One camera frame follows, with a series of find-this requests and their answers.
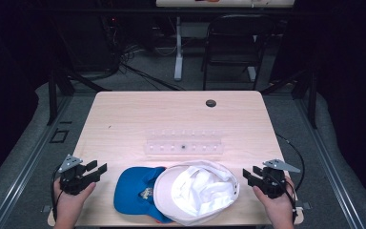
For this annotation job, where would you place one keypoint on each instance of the black metal frame post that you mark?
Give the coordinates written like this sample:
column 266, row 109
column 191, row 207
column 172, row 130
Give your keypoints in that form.
column 52, row 101

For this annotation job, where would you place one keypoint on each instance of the person's right hand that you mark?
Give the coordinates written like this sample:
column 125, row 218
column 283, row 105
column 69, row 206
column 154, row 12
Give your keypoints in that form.
column 278, row 206

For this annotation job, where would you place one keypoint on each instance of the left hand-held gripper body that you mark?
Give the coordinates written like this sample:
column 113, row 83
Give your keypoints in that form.
column 73, row 181

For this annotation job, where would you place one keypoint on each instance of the grey metal floor rail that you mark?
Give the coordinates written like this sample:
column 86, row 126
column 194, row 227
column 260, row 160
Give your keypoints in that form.
column 22, row 178
column 333, row 178

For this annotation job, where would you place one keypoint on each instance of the person's left hand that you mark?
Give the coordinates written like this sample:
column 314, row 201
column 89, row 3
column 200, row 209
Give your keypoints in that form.
column 71, row 203

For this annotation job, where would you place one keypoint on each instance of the white baseball cap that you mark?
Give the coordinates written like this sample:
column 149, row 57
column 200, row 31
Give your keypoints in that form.
column 200, row 197

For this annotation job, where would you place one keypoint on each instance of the clear plastic tray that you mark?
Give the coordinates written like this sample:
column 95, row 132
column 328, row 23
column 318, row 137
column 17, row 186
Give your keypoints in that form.
column 184, row 148

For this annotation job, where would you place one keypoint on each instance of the black folding chair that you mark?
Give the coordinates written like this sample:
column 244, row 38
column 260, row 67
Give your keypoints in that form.
column 235, row 47

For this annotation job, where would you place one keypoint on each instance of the white desk leg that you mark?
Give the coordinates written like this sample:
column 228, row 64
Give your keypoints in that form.
column 178, row 47

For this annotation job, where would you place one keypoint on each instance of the dark round table grommet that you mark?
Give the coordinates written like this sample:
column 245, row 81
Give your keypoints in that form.
column 211, row 103

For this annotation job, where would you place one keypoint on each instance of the grey tape strip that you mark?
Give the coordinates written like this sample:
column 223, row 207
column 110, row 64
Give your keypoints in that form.
column 46, row 209
column 305, row 205

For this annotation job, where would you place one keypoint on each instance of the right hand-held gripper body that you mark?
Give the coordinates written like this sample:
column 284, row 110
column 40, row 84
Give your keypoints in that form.
column 274, row 183

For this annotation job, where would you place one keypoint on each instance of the blue baseball cap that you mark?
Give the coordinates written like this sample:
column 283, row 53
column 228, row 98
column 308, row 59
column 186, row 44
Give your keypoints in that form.
column 133, row 194

